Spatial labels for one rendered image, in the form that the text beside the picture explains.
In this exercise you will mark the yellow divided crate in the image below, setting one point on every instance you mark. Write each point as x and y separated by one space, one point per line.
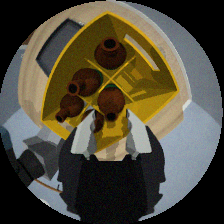
147 90

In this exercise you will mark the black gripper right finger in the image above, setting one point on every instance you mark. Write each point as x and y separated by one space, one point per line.
143 145

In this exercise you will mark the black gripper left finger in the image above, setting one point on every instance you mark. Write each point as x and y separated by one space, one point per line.
79 144

